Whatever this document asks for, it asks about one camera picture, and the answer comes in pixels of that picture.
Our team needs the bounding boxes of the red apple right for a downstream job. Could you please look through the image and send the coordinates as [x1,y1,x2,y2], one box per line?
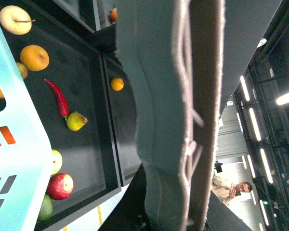
[46,173,74,200]

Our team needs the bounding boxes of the cream pear with stem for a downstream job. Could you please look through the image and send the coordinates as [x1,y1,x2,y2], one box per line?
[0,5,36,35]

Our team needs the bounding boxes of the red chili pepper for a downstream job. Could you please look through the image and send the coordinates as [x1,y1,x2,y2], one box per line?
[44,78,69,121]

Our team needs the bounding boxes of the small yellow-green pear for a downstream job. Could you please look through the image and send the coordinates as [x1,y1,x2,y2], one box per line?
[66,112,88,131]

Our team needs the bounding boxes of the brown kiwi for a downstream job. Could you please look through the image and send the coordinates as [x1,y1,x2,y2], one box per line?
[16,62,28,80]

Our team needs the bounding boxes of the green avocado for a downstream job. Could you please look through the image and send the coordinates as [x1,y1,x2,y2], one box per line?
[37,194,53,221]

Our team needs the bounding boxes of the small tangerine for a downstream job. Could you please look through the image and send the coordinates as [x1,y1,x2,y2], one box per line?
[110,78,124,91]

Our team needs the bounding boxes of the person in beige shirt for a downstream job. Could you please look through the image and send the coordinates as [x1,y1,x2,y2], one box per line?
[211,175,253,206]

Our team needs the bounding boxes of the green apple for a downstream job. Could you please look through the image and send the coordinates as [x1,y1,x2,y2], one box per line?
[52,149,63,175]

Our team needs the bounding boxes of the black metal shelf rack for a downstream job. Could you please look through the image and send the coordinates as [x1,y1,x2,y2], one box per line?
[0,0,287,231]

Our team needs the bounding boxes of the large light blue basket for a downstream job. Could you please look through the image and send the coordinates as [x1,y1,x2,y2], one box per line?
[0,27,52,231]

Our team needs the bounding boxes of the golden yellow pear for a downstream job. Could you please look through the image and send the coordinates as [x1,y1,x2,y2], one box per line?
[20,44,50,71]

